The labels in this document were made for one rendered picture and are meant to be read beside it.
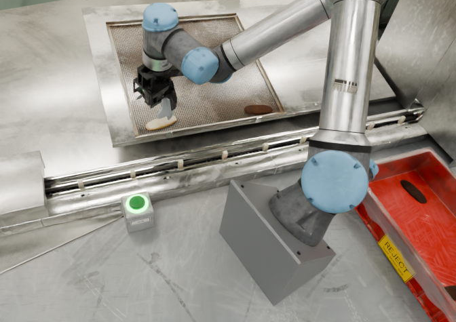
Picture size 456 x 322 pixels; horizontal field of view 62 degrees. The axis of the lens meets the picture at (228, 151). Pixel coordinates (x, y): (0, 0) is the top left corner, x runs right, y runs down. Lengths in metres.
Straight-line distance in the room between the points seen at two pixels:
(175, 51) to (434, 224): 0.91
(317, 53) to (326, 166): 0.93
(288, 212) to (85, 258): 0.51
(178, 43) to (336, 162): 0.41
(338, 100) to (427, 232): 0.66
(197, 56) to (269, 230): 0.39
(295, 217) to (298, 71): 0.74
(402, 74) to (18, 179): 1.31
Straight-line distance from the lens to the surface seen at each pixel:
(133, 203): 0.99
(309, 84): 1.44
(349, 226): 1.18
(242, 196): 0.85
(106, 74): 1.32
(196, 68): 0.82
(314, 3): 0.91
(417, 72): 1.54
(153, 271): 1.00
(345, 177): 0.70
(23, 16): 1.88
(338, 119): 0.72
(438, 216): 1.34
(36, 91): 1.46
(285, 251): 0.81
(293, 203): 0.87
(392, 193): 1.31
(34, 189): 1.05
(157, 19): 0.86
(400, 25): 1.59
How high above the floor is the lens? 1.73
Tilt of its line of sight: 48 degrees down
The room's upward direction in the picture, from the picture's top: 11 degrees clockwise
